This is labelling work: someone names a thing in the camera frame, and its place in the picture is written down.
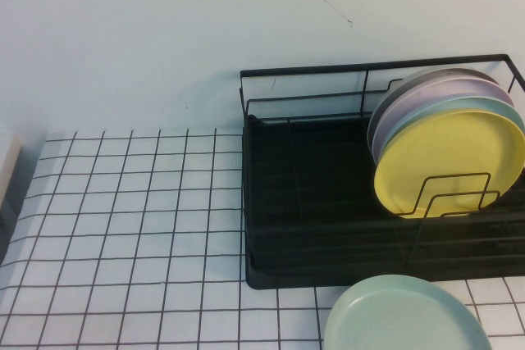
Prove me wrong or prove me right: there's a yellow plate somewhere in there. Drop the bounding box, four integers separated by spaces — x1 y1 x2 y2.
373 108 525 220

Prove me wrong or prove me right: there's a grey plate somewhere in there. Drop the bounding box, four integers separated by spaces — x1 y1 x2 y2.
367 67 500 150

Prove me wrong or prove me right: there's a lilac plate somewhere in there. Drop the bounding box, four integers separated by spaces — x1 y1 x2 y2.
371 77 516 166

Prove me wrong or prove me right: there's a light blue plate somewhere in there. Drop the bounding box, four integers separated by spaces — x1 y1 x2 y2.
379 95 525 158

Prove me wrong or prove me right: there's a mint green plate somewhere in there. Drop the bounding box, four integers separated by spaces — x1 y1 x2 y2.
323 274 493 350

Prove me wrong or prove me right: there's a black plastic drip tray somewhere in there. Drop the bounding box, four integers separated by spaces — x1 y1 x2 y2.
242 114 525 290

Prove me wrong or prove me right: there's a white black-grid tablecloth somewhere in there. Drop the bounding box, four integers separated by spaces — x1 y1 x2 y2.
0 128 525 350

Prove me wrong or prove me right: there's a beige block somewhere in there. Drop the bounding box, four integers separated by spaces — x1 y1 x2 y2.
0 123 22 226

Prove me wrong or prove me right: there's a black wire dish rack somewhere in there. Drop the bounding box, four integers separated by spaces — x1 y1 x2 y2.
239 53 525 273

